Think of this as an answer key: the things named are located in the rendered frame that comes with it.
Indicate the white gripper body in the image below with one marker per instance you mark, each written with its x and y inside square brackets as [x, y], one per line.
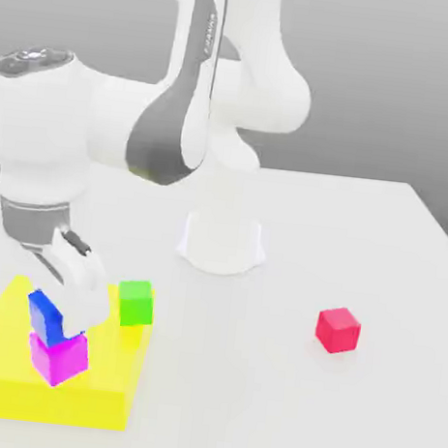
[84, 295]

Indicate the small blue cube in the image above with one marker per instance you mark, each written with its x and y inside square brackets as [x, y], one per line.
[44, 318]

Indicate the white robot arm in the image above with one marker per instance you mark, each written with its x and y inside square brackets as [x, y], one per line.
[48, 120]

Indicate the small green cube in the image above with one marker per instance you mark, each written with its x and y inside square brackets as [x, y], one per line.
[135, 302]

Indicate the small magenta cube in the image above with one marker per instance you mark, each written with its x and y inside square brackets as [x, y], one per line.
[60, 358]

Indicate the small red cube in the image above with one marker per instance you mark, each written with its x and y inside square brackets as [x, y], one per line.
[338, 329]

